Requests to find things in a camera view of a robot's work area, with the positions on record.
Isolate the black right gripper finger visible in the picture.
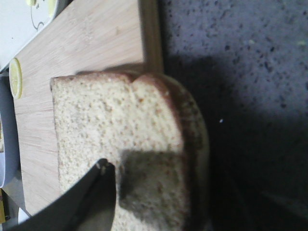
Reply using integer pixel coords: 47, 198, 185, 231
11, 158, 116, 231

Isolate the light blue round plate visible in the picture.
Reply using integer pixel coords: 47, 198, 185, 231
0, 77, 20, 188

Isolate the bread slice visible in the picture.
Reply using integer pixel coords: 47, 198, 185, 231
50, 72, 209, 231

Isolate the white rectangular tray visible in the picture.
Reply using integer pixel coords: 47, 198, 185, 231
0, 0, 71, 71

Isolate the yellow lemon slice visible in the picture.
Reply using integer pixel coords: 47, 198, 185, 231
9, 58, 22, 99

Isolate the wooden cutting board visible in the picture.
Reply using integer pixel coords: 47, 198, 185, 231
14, 0, 164, 215

